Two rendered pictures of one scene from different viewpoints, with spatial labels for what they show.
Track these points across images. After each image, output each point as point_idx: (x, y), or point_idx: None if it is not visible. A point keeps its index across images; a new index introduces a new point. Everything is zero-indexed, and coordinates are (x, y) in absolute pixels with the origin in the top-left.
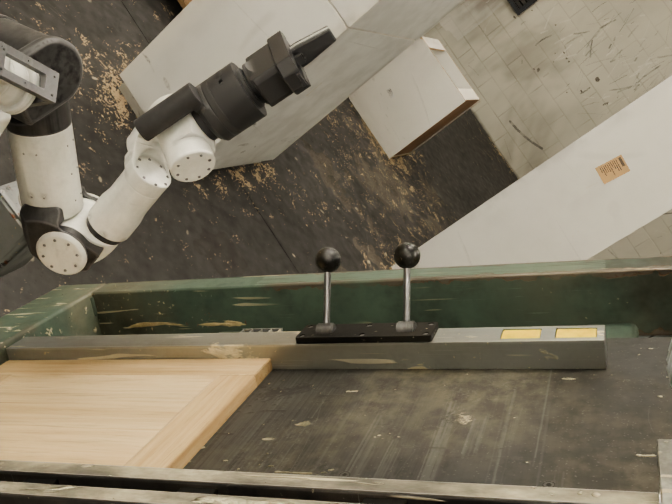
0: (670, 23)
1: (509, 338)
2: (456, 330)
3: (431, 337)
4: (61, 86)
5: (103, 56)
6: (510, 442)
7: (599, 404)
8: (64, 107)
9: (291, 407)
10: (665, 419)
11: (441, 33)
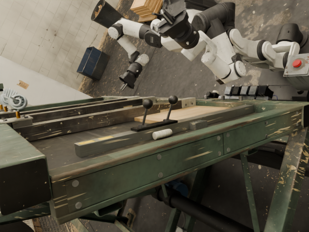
0: None
1: (107, 136)
2: (129, 133)
3: (130, 129)
4: (201, 27)
5: None
6: (83, 140)
7: (68, 149)
8: (208, 32)
9: None
10: (47, 152)
11: None
